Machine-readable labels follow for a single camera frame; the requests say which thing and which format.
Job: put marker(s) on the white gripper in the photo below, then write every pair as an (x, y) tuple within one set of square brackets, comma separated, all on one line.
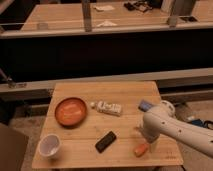
[(150, 135)]

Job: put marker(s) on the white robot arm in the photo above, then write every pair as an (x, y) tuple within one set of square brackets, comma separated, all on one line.
[(160, 119)]

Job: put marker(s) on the white ceramic cup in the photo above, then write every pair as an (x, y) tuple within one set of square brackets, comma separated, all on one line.
[(49, 146)]

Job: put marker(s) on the blue sponge block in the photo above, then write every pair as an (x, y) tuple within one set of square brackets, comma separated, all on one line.
[(145, 105)]

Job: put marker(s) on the black rectangular block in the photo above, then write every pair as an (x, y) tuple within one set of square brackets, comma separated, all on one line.
[(105, 141)]

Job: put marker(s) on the white tube with label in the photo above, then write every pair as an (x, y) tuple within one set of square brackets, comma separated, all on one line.
[(107, 108)]

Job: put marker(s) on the white paper on bench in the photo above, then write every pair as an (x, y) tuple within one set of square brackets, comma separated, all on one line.
[(107, 24)]

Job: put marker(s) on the dark tools on bench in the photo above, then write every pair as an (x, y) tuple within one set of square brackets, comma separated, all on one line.
[(141, 5)]

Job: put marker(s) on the white paper sheet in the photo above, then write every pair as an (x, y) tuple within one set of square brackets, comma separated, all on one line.
[(104, 8)]

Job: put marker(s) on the metal clamp left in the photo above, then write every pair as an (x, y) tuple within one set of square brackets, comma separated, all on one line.
[(10, 82)]

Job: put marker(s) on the metal post right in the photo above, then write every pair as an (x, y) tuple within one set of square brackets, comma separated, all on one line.
[(178, 9)]

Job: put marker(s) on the metal post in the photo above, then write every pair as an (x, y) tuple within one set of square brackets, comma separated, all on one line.
[(86, 15), (178, 9)]

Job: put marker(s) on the metal post left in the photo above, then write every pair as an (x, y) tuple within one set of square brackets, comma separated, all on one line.
[(86, 15)]

